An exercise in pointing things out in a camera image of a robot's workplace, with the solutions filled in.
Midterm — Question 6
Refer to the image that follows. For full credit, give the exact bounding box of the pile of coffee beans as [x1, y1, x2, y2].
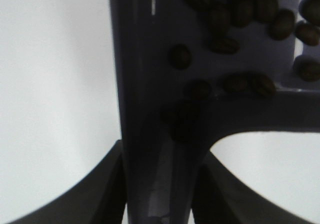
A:
[168, 0, 320, 142]

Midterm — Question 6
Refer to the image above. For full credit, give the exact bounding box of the purple plastic dustpan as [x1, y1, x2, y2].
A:
[109, 0, 320, 224]

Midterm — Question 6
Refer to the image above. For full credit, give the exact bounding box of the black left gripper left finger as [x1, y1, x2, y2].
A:
[12, 140, 128, 224]

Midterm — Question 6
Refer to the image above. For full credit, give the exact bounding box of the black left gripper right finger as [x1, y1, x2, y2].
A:
[191, 152, 308, 224]

